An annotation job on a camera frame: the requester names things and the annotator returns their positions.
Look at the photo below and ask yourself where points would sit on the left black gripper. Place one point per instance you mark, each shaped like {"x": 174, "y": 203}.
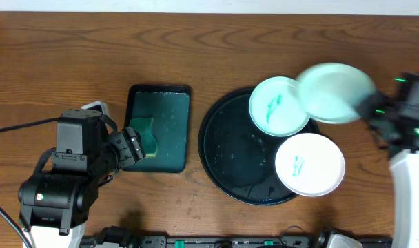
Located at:
{"x": 129, "y": 147}

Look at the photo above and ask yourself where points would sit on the round black serving tray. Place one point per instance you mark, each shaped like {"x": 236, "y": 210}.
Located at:
{"x": 238, "y": 157}

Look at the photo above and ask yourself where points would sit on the mint plate with green smear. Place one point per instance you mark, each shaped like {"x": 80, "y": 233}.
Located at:
{"x": 274, "y": 107}

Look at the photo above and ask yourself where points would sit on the black rectangular water tray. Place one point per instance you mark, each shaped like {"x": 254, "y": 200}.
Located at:
{"x": 169, "y": 106}

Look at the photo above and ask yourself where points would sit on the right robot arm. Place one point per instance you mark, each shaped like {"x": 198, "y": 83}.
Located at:
{"x": 404, "y": 169}

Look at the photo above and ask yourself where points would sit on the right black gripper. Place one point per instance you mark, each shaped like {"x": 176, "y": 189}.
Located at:
{"x": 364, "y": 107}

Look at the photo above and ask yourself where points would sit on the white plate with green smear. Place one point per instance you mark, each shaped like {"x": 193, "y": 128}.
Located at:
{"x": 310, "y": 164}

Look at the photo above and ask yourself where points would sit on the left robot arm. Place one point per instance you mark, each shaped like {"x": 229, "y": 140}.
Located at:
{"x": 55, "y": 204}

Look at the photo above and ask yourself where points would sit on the green yellow sponge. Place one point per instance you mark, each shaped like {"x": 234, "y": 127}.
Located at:
{"x": 144, "y": 127}

